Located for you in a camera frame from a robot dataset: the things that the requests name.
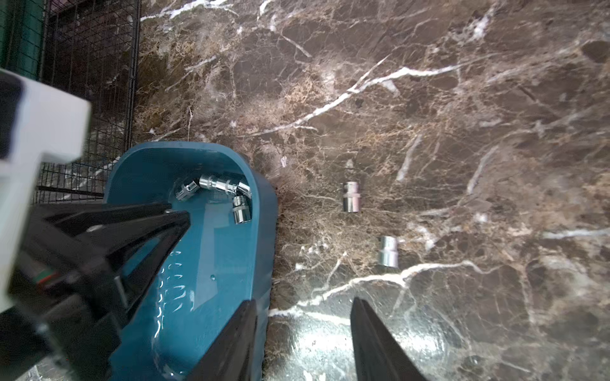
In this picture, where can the chrome socket two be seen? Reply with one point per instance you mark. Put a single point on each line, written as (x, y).
(388, 252)

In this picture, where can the green tray under organizer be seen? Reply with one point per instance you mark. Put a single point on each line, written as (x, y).
(22, 31)

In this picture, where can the chrome socket one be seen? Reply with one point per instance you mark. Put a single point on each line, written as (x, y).
(351, 197)

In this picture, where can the chrome socket four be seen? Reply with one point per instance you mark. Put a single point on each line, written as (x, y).
(210, 182)

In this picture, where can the chrome socket three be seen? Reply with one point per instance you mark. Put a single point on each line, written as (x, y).
(186, 191)

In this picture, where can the chrome socket five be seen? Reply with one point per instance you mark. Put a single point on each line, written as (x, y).
(229, 186)

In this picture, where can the chrome socket six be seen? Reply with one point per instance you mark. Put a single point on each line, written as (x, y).
(244, 189)

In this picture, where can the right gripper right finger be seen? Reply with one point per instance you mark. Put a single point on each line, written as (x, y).
(377, 355)

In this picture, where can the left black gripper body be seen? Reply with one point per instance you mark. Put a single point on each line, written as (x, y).
(68, 289)

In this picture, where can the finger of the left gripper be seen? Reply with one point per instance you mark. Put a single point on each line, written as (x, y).
(77, 218)
(119, 264)

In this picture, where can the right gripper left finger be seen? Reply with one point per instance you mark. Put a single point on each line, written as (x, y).
(230, 356)

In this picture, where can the chrome socket seven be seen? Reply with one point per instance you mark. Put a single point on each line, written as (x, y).
(241, 209)

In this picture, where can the teal plastic storage box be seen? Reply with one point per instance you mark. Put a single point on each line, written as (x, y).
(217, 265)

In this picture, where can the black wire mesh organizer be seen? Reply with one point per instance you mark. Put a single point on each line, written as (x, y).
(91, 51)

